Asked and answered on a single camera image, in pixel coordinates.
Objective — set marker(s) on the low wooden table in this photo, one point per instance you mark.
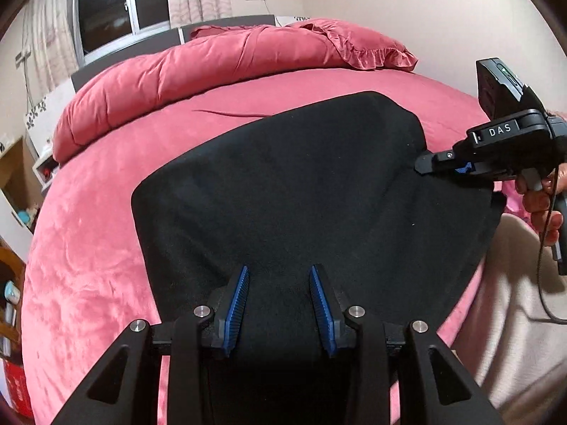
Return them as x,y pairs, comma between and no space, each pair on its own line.
6,261

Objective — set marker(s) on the pink bed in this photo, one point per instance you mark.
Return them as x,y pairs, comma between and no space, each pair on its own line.
88,252

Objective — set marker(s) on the white grey nightstand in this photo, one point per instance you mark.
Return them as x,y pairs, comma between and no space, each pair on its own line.
44,170

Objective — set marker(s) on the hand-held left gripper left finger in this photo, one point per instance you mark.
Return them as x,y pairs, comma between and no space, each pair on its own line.
234,314

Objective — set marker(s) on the window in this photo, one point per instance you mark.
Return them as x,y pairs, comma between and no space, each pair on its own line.
106,9

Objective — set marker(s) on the pink duvet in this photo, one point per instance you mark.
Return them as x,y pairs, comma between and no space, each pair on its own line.
177,75

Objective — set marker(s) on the black pants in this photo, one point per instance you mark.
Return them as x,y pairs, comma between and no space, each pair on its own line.
288,186

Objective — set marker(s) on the white wall power strip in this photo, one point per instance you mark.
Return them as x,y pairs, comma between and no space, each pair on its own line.
23,56

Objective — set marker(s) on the red cardboard box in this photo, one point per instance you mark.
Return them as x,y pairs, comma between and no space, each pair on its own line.
17,385

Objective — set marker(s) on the pink ruffled pillow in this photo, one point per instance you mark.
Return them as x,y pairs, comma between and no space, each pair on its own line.
363,40

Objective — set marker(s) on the pink cloth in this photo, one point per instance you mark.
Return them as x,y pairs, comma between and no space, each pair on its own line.
514,201

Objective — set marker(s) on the beige cloth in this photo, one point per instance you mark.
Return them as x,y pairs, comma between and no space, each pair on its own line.
509,318

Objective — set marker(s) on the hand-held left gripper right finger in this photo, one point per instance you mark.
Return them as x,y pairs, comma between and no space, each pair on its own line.
323,314

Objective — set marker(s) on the wooden cabinet with white door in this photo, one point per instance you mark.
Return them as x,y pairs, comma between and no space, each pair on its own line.
13,164

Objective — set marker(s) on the person's right hand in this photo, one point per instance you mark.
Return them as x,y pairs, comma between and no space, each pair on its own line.
538,206

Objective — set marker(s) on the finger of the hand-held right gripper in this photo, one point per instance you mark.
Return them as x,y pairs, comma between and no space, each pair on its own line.
443,161

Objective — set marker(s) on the teal round tin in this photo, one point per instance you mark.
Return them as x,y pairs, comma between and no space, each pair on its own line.
12,292

